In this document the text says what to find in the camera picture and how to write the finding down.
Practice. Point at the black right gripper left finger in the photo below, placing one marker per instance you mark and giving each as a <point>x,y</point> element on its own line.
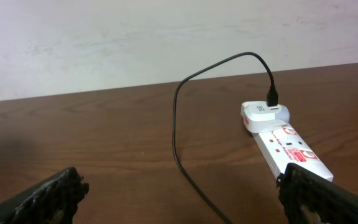
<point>53,200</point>

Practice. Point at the white USB charger plug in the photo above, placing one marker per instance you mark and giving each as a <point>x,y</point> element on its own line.
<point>260,118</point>

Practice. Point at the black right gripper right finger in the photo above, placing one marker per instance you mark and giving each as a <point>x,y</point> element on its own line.
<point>309,198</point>

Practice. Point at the white power strip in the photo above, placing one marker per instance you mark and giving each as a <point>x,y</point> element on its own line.
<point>283,146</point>

